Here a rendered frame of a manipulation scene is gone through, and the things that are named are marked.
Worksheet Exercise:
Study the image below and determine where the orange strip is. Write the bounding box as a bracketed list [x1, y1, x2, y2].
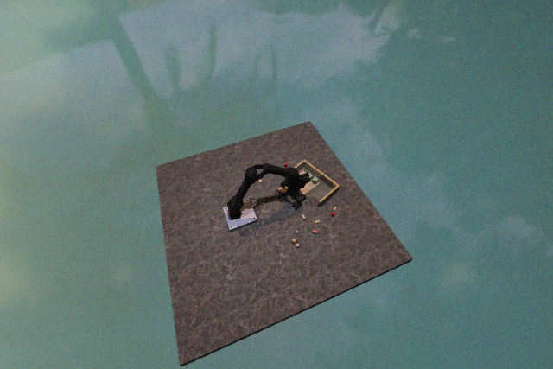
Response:
[287, 188, 307, 204]

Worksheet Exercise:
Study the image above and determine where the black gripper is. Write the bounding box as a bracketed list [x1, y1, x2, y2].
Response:
[281, 181, 306, 204]

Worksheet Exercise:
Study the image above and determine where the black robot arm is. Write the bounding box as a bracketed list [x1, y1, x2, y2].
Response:
[227, 163, 310, 220]

